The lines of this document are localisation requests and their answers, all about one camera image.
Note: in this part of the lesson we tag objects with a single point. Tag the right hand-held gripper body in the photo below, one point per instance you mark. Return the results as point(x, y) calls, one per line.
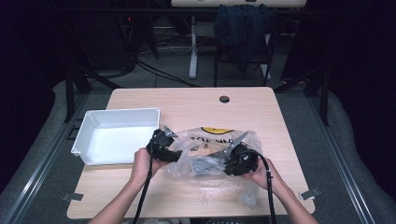
point(244, 158)

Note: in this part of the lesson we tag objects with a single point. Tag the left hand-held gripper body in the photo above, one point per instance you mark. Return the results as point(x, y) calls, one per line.
point(160, 143)

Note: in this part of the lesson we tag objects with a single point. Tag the clear printed plastic bag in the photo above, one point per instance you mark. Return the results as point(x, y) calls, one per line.
point(205, 168)

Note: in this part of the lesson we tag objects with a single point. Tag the person's right hand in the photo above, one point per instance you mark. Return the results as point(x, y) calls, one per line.
point(260, 177)

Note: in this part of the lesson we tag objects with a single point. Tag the person's left hand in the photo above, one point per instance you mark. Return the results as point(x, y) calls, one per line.
point(143, 166)

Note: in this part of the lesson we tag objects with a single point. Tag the white plastic bin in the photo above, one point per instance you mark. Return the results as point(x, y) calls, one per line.
point(112, 140)

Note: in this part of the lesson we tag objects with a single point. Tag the grey tape strip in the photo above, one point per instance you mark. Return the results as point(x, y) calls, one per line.
point(72, 196)
point(309, 194)

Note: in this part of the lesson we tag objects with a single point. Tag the white desk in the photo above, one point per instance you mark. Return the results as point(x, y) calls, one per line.
point(193, 46)

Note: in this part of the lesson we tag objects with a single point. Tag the black metal stand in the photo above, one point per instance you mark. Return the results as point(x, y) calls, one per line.
point(71, 90)
point(323, 93)

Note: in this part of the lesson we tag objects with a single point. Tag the black chair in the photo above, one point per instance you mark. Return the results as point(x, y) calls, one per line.
point(267, 56)

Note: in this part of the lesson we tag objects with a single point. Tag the dark jacket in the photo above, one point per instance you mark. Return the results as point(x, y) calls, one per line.
point(239, 28)

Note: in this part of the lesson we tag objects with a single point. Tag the aluminium rail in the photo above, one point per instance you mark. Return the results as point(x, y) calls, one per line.
point(342, 168)
point(40, 168)

